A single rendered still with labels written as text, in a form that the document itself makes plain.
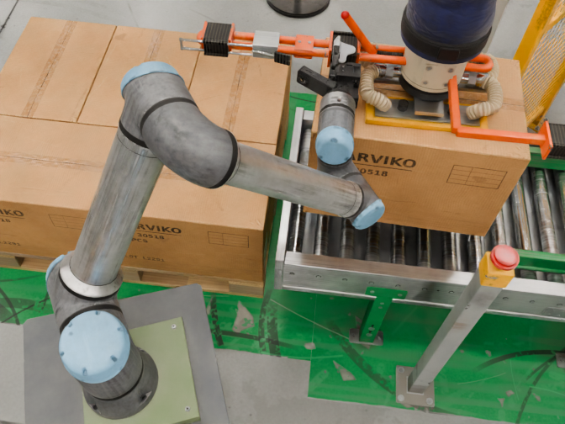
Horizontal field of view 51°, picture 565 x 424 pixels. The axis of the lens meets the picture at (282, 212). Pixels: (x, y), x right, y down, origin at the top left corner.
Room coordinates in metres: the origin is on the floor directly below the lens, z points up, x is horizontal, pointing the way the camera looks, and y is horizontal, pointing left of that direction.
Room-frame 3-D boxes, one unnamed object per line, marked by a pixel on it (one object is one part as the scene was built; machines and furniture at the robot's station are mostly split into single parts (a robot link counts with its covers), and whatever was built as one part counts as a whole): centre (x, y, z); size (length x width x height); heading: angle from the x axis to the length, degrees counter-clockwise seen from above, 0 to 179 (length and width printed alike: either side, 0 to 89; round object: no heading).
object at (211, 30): (1.31, 0.21, 1.21); 0.08 x 0.07 x 0.05; 87
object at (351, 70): (1.14, -0.14, 1.21); 0.12 x 0.09 x 0.08; 176
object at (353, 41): (1.28, -0.14, 1.21); 0.10 x 0.08 x 0.06; 177
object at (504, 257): (0.76, -0.56, 1.02); 0.07 x 0.07 x 0.04
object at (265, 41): (1.30, 0.07, 1.20); 0.07 x 0.07 x 0.04; 87
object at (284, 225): (1.30, -0.02, 0.58); 0.70 x 0.03 x 0.06; 176
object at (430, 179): (1.27, -0.38, 0.88); 0.60 x 0.40 x 0.40; 85
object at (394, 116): (1.18, -0.39, 1.11); 0.34 x 0.10 x 0.05; 87
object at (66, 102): (1.64, 0.63, 0.34); 1.20 x 1.00 x 0.40; 86
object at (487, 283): (0.76, -0.56, 0.50); 0.07 x 0.07 x 1.00; 86
